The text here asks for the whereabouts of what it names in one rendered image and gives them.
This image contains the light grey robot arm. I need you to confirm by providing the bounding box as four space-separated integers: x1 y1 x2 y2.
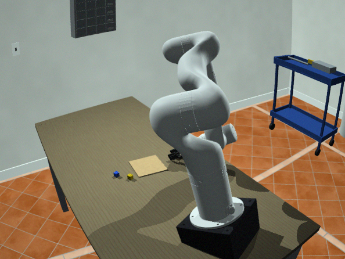
149 31 244 229

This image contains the tan mat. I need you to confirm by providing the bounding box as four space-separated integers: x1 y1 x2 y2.
129 155 168 177

